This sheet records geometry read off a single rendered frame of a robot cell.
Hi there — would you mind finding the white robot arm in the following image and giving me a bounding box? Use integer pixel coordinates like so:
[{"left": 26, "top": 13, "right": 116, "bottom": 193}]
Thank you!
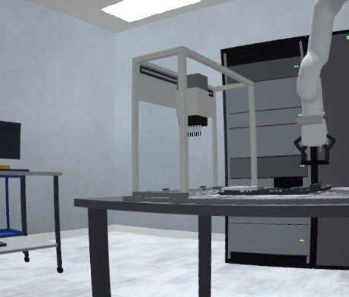
[{"left": 297, "top": 0, "right": 347, "bottom": 125}]

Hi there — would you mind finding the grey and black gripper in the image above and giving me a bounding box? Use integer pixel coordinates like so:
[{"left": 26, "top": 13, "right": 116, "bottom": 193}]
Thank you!
[{"left": 294, "top": 118, "right": 336, "bottom": 162}]

